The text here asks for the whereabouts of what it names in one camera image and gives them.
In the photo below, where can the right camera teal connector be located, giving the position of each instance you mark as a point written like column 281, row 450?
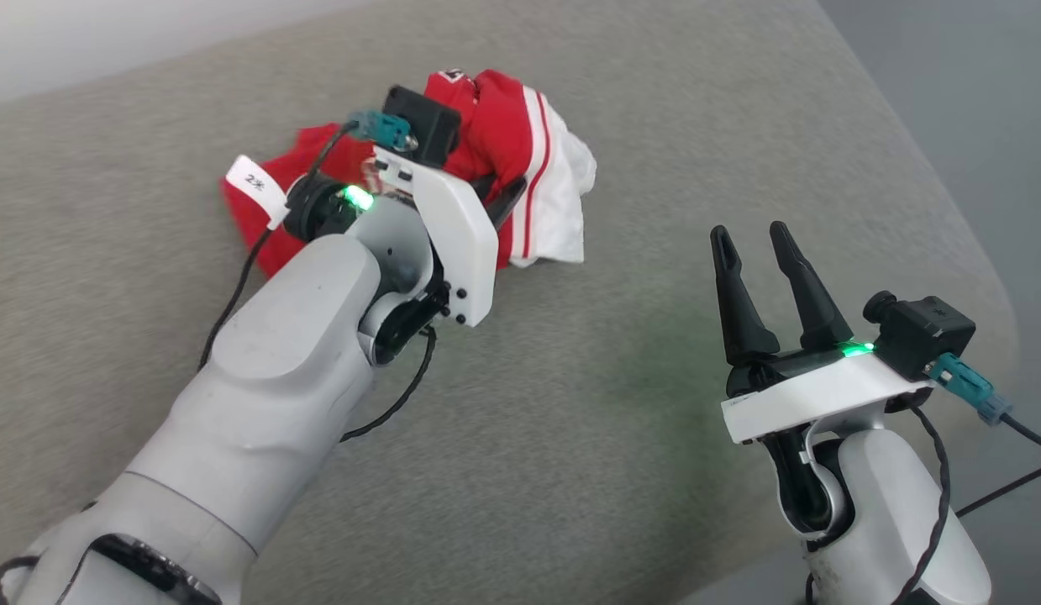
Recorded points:
column 970, row 391

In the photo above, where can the wrist black camera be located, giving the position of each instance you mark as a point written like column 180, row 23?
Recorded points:
column 423, row 122
column 923, row 332

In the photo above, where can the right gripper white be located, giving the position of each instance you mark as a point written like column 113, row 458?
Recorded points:
column 814, row 395

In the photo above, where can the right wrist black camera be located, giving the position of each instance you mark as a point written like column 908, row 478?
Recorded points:
column 923, row 332

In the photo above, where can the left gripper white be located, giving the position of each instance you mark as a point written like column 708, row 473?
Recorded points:
column 453, row 227

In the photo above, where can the grey fabric sofa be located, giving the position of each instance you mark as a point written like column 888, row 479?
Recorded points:
column 621, row 437

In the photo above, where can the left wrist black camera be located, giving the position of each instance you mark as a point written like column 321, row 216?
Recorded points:
column 423, row 122

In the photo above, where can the camera teal connector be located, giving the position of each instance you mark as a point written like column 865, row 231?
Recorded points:
column 381, row 128
column 970, row 391

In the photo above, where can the red and white garment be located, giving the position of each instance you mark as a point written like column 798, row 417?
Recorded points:
column 503, row 126

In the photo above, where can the left camera teal connector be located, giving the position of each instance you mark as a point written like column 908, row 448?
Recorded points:
column 381, row 128

